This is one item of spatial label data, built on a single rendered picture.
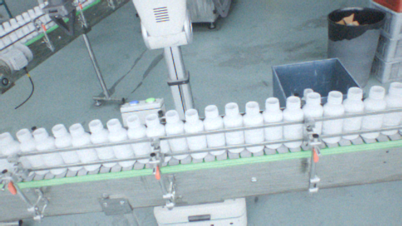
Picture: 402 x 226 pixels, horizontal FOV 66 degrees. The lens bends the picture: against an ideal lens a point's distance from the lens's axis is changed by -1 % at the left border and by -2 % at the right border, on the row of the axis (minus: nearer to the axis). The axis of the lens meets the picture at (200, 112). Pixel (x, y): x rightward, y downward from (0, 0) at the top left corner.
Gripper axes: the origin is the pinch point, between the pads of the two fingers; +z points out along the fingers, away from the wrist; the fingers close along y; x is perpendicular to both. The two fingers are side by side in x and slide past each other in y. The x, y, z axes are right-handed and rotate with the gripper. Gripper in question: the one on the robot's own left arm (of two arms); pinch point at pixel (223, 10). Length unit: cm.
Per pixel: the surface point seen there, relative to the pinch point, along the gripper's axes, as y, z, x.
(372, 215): 26, 140, -74
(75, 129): -13, 25, 49
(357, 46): 153, 92, -110
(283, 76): 46, 50, -27
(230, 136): -16.0, 33.1, 2.3
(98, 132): -15, 26, 42
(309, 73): 46, 51, -39
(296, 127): -16.8, 32.1, -17.0
